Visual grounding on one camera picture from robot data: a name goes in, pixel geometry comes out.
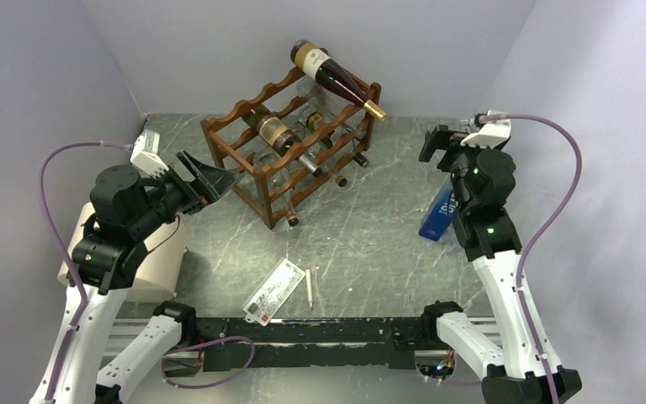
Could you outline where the green bottle brown label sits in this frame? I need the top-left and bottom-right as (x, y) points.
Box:
(241, 104), (301, 157)

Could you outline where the dark red wine bottle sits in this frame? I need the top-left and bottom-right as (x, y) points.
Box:
(290, 40), (387, 121)

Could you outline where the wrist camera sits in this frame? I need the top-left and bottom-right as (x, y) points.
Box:
(460, 109), (511, 148)
(130, 129), (169, 179)

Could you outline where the blue square bottle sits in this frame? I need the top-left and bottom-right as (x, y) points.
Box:
(418, 178), (458, 242)

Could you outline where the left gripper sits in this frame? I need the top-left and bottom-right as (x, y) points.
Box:
(130, 147), (241, 237)

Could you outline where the clear bottle bottom row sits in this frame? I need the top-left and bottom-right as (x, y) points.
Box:
(253, 149), (299, 227)

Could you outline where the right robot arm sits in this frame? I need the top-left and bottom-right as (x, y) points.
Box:
(418, 125), (582, 403)

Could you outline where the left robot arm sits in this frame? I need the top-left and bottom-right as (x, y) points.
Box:
(32, 151), (240, 403)

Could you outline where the white cylindrical container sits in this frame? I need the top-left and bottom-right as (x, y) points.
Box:
(56, 203), (188, 304)

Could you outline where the wooden wine rack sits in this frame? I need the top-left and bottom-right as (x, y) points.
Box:
(200, 67), (380, 229)

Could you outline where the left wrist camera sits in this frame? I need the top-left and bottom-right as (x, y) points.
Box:
(130, 129), (169, 179)

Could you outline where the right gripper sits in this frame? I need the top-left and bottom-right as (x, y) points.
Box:
(418, 124), (502, 213)

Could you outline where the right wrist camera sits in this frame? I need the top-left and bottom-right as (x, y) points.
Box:
(460, 109), (511, 148)

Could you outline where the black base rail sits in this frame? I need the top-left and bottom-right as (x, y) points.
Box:
(150, 302), (469, 374)

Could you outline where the white printed card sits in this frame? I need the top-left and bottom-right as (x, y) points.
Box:
(241, 258), (305, 326)

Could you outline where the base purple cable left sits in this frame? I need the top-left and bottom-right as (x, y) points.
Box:
(160, 335), (257, 390)

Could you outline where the white pen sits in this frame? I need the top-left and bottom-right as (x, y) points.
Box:
(304, 268), (314, 310)

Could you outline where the clear bottle lower rack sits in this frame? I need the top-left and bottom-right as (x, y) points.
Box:
(296, 77), (348, 130)

